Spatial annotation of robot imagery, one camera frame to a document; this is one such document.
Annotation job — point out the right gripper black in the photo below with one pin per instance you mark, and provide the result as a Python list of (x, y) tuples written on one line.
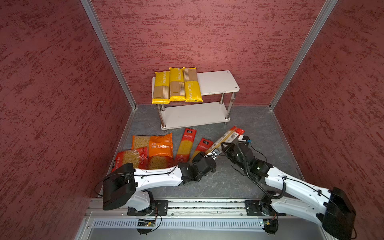
[(229, 147)]

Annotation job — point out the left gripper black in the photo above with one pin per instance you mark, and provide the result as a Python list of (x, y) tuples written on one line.
[(198, 157)]

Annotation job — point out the clear labelled spaghetti bag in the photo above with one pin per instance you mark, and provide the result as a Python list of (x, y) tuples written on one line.
[(232, 134)]

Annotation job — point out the red spaghetti bag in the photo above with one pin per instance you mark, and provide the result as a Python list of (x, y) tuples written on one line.
[(203, 146), (185, 147)]

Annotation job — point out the yellow spaghetti bag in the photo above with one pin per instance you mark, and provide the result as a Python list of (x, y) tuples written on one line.
[(161, 94), (192, 87), (177, 85)]

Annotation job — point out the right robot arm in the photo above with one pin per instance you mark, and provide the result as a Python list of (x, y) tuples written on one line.
[(331, 209)]

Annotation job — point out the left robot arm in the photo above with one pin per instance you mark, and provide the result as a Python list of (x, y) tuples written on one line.
[(129, 187)]

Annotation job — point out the white two-tier shelf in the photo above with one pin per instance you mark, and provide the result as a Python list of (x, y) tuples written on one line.
[(218, 90)]

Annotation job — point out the red macaroni bag large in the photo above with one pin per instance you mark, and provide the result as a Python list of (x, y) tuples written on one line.
[(160, 162)]

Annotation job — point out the orange pastatime macaroni bag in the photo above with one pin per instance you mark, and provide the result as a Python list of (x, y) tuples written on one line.
[(157, 145)]

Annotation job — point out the red macaroni bag small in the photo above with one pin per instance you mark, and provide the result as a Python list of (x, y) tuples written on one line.
[(137, 157)]

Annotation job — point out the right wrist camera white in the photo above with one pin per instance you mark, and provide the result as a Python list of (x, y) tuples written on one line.
[(243, 138)]

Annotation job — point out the aluminium rail front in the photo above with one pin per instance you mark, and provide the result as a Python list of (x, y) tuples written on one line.
[(178, 208)]

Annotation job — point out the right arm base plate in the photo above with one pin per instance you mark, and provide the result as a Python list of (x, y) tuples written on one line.
[(260, 208)]

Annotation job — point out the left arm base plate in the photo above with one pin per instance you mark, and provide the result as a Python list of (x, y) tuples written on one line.
[(157, 207)]

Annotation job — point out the left corner aluminium post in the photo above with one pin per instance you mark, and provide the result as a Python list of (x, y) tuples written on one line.
[(96, 24)]

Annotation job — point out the corner aluminium post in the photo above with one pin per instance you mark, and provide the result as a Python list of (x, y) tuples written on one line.
[(317, 26), (96, 24)]

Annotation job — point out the right corner aluminium post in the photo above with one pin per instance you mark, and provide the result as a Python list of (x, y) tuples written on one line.
[(317, 26)]

